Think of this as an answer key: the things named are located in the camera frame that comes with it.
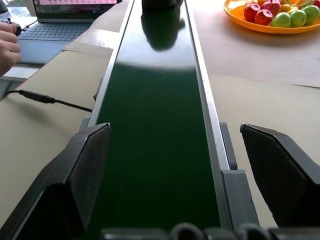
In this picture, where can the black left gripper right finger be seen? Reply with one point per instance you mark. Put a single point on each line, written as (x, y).
(282, 175)

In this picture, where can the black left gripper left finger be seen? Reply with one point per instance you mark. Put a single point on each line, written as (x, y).
(75, 175)

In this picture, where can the small black device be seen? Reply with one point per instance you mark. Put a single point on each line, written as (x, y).
(17, 28)

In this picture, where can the person's bare hand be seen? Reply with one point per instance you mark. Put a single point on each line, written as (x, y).
(7, 47)

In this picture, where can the green conveyor belt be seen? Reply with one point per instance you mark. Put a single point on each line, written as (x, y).
(155, 125)

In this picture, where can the brown cardboard sheet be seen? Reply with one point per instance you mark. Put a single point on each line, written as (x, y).
(95, 42)

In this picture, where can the blue-grey laptop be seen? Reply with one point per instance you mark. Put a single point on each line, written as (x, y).
(50, 35)

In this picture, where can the orange fruit plate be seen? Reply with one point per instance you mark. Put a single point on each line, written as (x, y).
(250, 25)

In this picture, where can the green apple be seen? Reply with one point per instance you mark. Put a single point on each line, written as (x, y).
(298, 18)
(312, 13)
(281, 20)

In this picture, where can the red apple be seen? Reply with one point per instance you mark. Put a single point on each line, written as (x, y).
(251, 12)
(271, 4)
(263, 17)

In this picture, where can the yellow fruit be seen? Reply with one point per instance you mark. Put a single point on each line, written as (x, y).
(285, 8)

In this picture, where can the black shoe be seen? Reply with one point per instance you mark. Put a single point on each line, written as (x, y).
(160, 3)

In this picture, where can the grey conveyor bracket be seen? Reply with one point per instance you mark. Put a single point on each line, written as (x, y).
(84, 122)
(228, 145)
(238, 200)

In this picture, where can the dark conveyor bracket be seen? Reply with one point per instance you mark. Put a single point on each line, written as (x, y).
(98, 90)

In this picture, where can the silver conveyor side rail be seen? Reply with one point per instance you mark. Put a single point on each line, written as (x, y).
(110, 67)
(205, 87)

